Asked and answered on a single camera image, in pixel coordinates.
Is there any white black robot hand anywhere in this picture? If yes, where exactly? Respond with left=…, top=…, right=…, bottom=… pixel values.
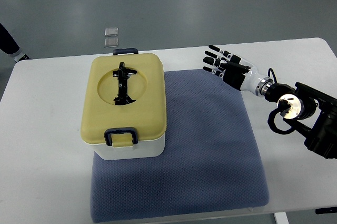
left=203, top=45, right=276, bottom=96

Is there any yellow storage box lid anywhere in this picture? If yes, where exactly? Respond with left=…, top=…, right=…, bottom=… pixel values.
left=81, top=53, right=167, bottom=147

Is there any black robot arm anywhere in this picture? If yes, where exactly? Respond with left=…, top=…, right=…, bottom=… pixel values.
left=261, top=68, right=336, bottom=159

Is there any white storage box body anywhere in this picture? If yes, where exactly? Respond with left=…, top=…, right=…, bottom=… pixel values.
left=90, top=134, right=165, bottom=160

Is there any blue fabric cushion mat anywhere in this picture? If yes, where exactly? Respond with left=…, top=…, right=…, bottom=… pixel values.
left=91, top=70, right=269, bottom=223

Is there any upper floor plate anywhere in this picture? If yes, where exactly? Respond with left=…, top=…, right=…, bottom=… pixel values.
left=105, top=27, right=118, bottom=37

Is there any white table leg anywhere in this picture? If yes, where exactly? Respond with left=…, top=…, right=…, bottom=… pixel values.
left=273, top=212, right=289, bottom=224

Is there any person leg with shoe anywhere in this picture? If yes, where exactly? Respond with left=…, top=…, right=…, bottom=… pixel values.
left=0, top=24, right=31, bottom=63

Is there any black bracket under table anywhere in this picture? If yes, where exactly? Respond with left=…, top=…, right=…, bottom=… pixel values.
left=315, top=207, right=337, bottom=215

